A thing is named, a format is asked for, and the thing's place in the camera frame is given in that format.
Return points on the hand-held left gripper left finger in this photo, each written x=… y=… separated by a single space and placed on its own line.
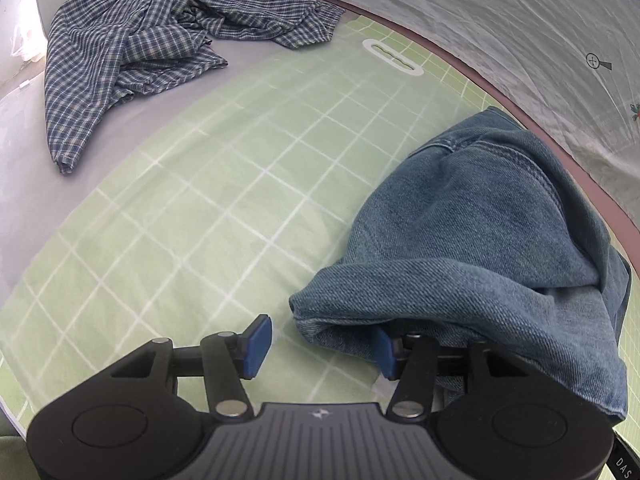
x=257 y=347

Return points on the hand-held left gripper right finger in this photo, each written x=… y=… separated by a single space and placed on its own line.
x=384 y=355

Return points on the blue denim jeans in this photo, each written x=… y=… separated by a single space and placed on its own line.
x=475 y=235

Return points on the green grid mat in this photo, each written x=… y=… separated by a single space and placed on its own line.
x=225 y=200

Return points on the blue plaid shirt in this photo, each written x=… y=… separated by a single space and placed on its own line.
x=125 y=50

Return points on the grey printed sheet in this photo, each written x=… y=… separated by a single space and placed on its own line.
x=500 y=35

